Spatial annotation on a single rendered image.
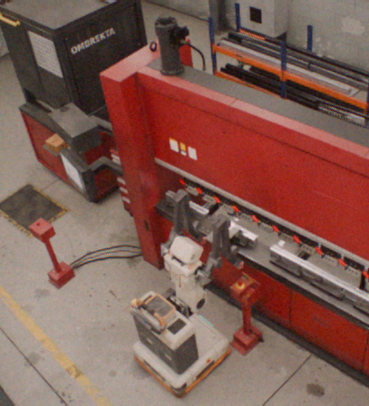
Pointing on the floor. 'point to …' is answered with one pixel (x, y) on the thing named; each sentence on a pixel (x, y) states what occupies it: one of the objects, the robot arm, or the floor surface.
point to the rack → (289, 72)
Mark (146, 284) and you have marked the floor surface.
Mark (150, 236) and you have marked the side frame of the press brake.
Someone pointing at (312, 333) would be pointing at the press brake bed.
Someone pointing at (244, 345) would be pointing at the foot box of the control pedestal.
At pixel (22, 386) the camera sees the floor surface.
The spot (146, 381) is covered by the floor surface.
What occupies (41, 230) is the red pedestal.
